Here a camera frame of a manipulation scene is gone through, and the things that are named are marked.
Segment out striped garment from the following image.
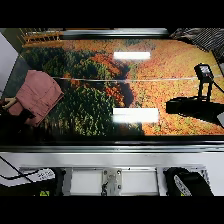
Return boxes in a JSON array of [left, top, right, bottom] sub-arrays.
[[169, 28, 224, 63]]

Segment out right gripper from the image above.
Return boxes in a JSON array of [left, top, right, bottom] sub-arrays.
[[165, 96, 202, 117]]

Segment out silver frame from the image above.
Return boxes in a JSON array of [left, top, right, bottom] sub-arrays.
[[0, 143, 224, 197]]

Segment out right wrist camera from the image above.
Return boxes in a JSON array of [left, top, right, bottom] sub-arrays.
[[193, 62, 215, 102]]

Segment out pink garment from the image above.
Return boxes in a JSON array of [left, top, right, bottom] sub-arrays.
[[7, 69, 65, 127]]

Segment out black cable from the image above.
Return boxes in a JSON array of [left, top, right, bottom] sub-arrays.
[[0, 155, 43, 181], [211, 79, 224, 95]]

